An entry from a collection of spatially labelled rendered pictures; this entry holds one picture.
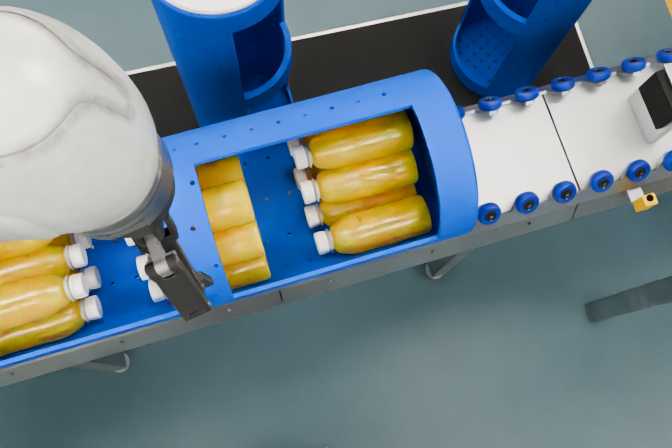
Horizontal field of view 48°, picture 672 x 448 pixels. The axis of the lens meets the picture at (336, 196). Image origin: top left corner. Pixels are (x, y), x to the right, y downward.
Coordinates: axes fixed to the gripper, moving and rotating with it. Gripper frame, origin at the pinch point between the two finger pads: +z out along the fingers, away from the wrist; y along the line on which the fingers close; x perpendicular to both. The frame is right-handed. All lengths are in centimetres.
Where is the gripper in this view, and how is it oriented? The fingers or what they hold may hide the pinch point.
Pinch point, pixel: (170, 222)
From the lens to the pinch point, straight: 75.1
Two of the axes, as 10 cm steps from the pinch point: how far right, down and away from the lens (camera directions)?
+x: 9.1, -4.0, 0.9
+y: 4.1, 9.0, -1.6
